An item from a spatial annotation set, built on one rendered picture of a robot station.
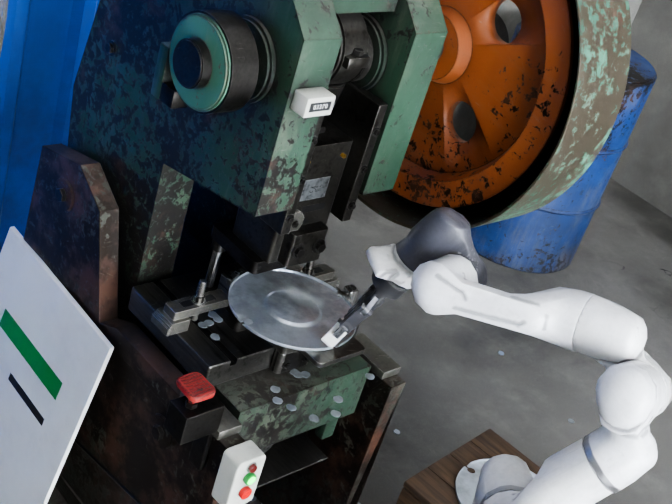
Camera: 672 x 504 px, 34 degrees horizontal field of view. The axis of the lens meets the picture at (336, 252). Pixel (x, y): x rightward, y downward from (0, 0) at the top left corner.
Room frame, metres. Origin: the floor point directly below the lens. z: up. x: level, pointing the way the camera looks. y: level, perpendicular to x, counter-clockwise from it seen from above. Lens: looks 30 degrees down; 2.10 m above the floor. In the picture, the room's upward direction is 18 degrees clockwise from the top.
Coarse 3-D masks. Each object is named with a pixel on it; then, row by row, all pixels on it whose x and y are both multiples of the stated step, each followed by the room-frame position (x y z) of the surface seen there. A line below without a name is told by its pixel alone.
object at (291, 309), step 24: (240, 288) 1.99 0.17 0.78; (264, 288) 2.02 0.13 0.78; (288, 288) 2.05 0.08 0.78; (312, 288) 2.08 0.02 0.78; (240, 312) 1.90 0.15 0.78; (264, 312) 1.93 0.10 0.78; (288, 312) 1.95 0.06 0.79; (312, 312) 1.98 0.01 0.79; (336, 312) 2.02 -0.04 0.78; (264, 336) 1.84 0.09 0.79; (288, 336) 1.87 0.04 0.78; (312, 336) 1.90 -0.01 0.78
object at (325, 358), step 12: (276, 348) 1.92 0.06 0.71; (288, 348) 1.91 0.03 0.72; (336, 348) 1.89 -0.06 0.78; (348, 348) 1.90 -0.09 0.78; (360, 348) 1.92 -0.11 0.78; (276, 360) 1.91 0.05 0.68; (288, 360) 1.92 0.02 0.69; (300, 360) 1.95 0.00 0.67; (312, 360) 1.83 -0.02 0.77; (324, 360) 1.83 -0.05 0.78; (336, 360) 1.85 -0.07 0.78; (276, 372) 1.91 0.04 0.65
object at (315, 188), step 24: (336, 144) 2.02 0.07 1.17; (312, 168) 1.98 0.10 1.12; (336, 168) 2.04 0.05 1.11; (312, 192) 2.00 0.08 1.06; (240, 216) 2.02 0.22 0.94; (312, 216) 2.02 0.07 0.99; (264, 240) 1.96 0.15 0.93; (288, 240) 1.95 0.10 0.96; (312, 240) 1.99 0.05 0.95; (288, 264) 1.95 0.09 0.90
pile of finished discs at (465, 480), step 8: (472, 464) 2.20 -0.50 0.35; (480, 464) 2.21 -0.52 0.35; (464, 472) 2.16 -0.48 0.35; (456, 480) 2.11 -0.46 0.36; (464, 480) 2.13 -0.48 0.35; (472, 480) 2.14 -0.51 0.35; (456, 488) 2.08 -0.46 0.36; (464, 488) 2.10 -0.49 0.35; (472, 488) 2.11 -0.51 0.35; (464, 496) 2.07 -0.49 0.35; (472, 496) 2.08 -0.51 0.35
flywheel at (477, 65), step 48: (480, 0) 2.31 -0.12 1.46; (528, 0) 2.23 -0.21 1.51; (480, 48) 2.28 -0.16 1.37; (528, 48) 2.21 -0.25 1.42; (576, 48) 2.12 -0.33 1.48; (432, 96) 2.33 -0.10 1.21; (480, 96) 2.25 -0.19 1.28; (528, 96) 2.18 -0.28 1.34; (432, 144) 2.30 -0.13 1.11; (480, 144) 2.22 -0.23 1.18; (528, 144) 2.11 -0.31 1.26; (432, 192) 2.23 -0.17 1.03; (480, 192) 2.15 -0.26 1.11
